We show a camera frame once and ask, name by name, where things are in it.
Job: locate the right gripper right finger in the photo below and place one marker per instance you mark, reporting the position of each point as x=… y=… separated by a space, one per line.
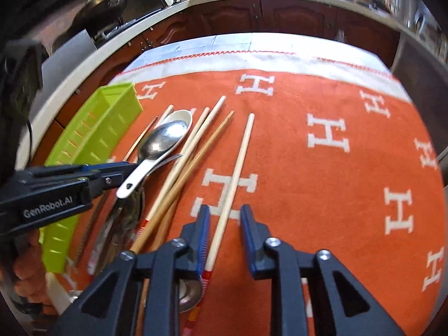
x=340 y=304

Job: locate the lime green utensil tray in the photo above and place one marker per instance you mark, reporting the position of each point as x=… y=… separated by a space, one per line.
x=89 y=138

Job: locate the black wok with lid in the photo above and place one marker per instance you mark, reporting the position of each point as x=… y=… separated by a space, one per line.
x=96 y=15

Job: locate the person's left hand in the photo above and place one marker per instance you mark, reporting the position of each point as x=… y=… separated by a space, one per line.
x=31 y=275

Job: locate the bamboo chopstick red-striped end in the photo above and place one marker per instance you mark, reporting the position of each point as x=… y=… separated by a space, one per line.
x=220 y=228

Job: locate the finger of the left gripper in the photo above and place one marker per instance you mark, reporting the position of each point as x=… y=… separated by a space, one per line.
x=107 y=176

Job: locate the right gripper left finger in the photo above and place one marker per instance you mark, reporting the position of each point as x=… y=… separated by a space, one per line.
x=110 y=305

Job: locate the white ceramic spoon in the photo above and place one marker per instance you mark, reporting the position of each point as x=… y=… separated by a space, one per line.
x=160 y=143

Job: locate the orange H-pattern cloth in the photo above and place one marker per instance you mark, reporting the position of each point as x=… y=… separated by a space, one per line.
x=338 y=159

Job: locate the large steel spoon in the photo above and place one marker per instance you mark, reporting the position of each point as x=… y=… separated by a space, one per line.
x=129 y=200

